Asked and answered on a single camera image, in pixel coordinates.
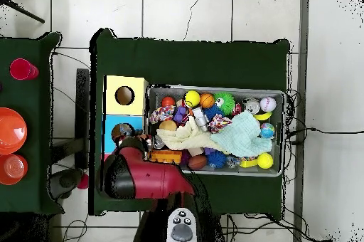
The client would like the white baseball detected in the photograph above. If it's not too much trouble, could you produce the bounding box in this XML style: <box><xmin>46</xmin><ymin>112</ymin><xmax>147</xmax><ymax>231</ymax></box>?
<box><xmin>259</xmin><ymin>96</ymin><xmax>277</xmax><ymax>113</ymax></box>

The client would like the silver drink can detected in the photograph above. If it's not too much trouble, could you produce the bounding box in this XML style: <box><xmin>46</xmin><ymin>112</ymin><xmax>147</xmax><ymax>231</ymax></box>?
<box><xmin>243</xmin><ymin>98</ymin><xmax>261</xmax><ymax>115</ymax></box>

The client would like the red-orange ball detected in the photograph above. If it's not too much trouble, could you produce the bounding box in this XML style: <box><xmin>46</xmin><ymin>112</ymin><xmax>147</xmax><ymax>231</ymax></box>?
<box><xmin>161</xmin><ymin>96</ymin><xmax>176</xmax><ymax>108</ymax></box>

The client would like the green spiky toy with eyes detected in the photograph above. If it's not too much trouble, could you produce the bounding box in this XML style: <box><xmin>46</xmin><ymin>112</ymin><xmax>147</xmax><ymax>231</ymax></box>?
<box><xmin>213</xmin><ymin>91</ymin><xmax>236</xmax><ymax>116</ymax></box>

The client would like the crushed clear plastic bottle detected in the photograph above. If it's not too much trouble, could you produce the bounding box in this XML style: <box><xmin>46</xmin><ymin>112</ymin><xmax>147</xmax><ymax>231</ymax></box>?
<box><xmin>118</xmin><ymin>123</ymin><xmax>134</xmax><ymax>140</ymax></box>

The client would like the small orange basketball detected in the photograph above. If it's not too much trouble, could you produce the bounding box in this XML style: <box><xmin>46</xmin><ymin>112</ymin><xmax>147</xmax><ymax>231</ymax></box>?
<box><xmin>199</xmin><ymin>93</ymin><xmax>216</xmax><ymax>109</ymax></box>

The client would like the smooth yellow ball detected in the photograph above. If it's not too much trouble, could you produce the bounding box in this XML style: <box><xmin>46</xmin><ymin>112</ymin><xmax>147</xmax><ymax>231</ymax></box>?
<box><xmin>183</xmin><ymin>90</ymin><xmax>201</xmax><ymax>108</ymax></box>

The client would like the orange plastic bowl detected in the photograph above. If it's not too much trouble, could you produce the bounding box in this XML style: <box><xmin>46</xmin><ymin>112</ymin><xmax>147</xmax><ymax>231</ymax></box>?
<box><xmin>0</xmin><ymin>107</ymin><xmax>28</xmax><ymax>155</ymax></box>

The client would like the wooden box with three holes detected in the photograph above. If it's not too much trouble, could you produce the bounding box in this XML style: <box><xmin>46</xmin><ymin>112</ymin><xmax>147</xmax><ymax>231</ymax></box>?
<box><xmin>99</xmin><ymin>75</ymin><xmax>150</xmax><ymax>193</ymax></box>

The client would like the silver wire mesh bin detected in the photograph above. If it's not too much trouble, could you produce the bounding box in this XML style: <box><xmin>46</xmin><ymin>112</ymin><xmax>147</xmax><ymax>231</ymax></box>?
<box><xmin>146</xmin><ymin>83</ymin><xmax>287</xmax><ymax>178</ymax></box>

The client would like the yellow ball with seam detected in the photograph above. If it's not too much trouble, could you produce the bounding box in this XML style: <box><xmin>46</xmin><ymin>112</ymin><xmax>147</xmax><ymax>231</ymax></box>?
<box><xmin>257</xmin><ymin>152</ymin><xmax>274</xmax><ymax>169</ymax></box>

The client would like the mint green waffle cloth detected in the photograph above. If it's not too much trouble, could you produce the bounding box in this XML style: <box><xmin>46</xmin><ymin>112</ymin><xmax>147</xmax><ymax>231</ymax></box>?
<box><xmin>210</xmin><ymin>110</ymin><xmax>273</xmax><ymax>158</ymax></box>

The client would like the globe print ball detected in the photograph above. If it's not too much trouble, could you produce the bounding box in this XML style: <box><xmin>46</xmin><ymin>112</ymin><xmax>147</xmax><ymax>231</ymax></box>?
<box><xmin>259</xmin><ymin>122</ymin><xmax>276</xmax><ymax>140</ymax></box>

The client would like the orange plastic cup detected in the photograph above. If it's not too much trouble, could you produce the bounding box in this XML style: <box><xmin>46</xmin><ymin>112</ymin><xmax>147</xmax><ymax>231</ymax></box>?
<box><xmin>0</xmin><ymin>153</ymin><xmax>28</xmax><ymax>186</ymax></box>

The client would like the cream waffle cloth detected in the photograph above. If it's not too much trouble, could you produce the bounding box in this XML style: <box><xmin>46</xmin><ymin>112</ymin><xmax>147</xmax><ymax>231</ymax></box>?
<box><xmin>156</xmin><ymin>116</ymin><xmax>225</xmax><ymax>152</ymax></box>

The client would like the thin black cable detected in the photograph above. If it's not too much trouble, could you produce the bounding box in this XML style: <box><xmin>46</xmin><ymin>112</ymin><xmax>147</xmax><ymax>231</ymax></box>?
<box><xmin>183</xmin><ymin>0</ymin><xmax>206</xmax><ymax>42</ymax></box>

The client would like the black rod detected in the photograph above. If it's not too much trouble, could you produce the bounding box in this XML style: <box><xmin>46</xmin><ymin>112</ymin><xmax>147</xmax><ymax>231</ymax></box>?
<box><xmin>0</xmin><ymin>0</ymin><xmax>46</xmax><ymax>24</ymax></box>

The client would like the grey device with red knob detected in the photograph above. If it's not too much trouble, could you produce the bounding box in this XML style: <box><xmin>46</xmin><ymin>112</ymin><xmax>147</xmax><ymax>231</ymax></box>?
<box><xmin>47</xmin><ymin>167</ymin><xmax>90</xmax><ymax>201</ymax></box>

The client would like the red plastic cup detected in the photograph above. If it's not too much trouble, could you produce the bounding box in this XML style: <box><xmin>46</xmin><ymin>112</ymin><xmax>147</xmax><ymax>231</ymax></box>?
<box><xmin>9</xmin><ymin>58</ymin><xmax>40</xmax><ymax>80</ymax></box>

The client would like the colourful knotted rope toy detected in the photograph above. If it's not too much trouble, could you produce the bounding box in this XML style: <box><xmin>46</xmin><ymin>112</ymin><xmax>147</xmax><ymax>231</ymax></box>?
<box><xmin>149</xmin><ymin>105</ymin><xmax>177</xmax><ymax>125</ymax></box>

